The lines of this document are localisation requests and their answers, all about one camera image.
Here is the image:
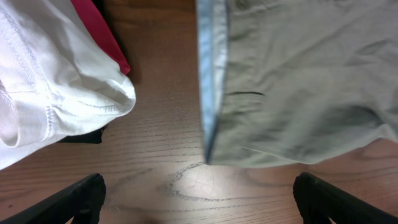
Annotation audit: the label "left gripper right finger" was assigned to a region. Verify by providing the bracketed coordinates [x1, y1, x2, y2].
[293, 172, 397, 224]

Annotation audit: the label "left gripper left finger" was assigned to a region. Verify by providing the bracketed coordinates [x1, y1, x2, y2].
[1, 174, 106, 224]

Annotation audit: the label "khaki green shorts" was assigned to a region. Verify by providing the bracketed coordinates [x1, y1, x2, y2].
[196, 0, 397, 168]

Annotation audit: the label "red folded garment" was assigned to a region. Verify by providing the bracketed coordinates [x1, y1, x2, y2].
[71, 0, 131, 75]

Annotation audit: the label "white folded garment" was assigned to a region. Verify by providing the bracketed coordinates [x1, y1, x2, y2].
[1, 0, 136, 168]

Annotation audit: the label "black folded garment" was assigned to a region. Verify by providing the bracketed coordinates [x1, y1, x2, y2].
[59, 126, 106, 144]

